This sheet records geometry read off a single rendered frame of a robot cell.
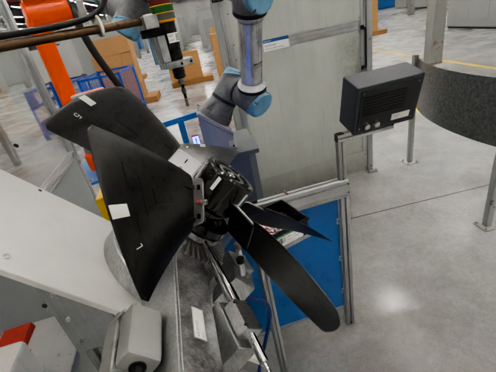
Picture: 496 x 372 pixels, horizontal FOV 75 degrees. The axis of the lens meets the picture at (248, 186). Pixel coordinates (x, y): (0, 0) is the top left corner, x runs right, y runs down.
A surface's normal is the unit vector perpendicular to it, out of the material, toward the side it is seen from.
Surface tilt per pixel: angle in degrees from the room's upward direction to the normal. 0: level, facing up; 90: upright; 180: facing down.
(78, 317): 90
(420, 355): 0
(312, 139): 90
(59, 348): 0
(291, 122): 90
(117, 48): 90
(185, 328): 50
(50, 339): 0
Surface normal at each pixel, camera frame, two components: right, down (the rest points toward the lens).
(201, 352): 0.62, -0.76
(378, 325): -0.18, -0.87
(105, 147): 0.83, -0.42
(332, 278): 0.23, 0.42
